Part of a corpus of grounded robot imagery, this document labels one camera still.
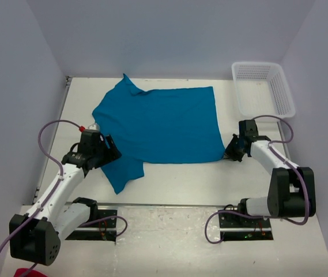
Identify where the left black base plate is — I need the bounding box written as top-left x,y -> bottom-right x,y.
66,209 -> 118,242

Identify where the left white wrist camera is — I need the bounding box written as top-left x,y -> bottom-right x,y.
78,122 -> 100,132

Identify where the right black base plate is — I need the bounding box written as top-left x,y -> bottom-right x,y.
218,213 -> 274,242

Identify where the red cloth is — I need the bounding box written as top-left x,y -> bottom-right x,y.
13,268 -> 47,277

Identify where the white plastic basket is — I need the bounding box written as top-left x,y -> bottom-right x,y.
231,62 -> 296,119

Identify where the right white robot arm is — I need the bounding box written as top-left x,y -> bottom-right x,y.
224,118 -> 316,227

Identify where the blue t shirt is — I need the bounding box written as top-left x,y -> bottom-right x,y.
92,76 -> 225,194

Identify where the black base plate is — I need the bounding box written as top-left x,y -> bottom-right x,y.
66,209 -> 118,242
218,213 -> 274,242

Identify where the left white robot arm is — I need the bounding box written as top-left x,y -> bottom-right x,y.
9,129 -> 122,265

